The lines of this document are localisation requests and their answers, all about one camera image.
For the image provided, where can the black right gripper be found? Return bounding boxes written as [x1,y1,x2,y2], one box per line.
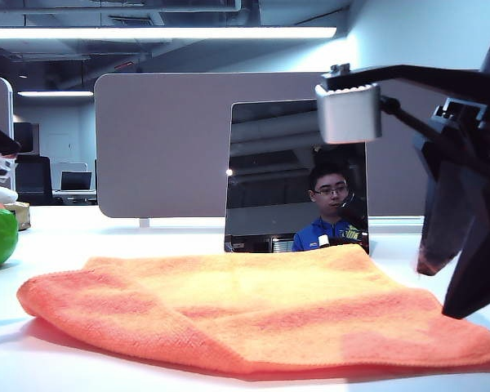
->
[412,97,490,320]

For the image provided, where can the orange microfiber cloth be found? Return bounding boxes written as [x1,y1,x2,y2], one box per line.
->
[16,243,490,376]

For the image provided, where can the rectangular frameless standing mirror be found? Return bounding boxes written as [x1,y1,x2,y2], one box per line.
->
[223,99,371,254]

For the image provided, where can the dark background cabinet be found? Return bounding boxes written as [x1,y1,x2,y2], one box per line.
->
[13,121,41,154]

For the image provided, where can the black office chair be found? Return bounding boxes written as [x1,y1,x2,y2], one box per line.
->
[15,154,54,206]

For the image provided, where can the short ceiling light strip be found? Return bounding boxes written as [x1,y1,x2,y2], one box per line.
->
[17,90,95,98]

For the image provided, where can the open laptop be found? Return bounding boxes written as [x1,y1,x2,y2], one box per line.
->
[60,171,94,192]

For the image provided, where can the white background desk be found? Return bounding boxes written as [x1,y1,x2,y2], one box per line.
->
[51,189,98,205]

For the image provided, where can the wide grey desk divider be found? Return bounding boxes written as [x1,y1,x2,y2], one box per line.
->
[94,72,490,220]

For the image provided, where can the long ceiling light strip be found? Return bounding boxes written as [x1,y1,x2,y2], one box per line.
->
[0,26,338,41]

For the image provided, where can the black right camera cable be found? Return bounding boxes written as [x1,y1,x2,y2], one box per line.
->
[378,94,438,138]

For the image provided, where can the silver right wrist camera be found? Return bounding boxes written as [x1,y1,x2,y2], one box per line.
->
[314,82,383,145]

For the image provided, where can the black right camera bracket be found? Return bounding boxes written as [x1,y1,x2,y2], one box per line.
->
[320,63,490,93]

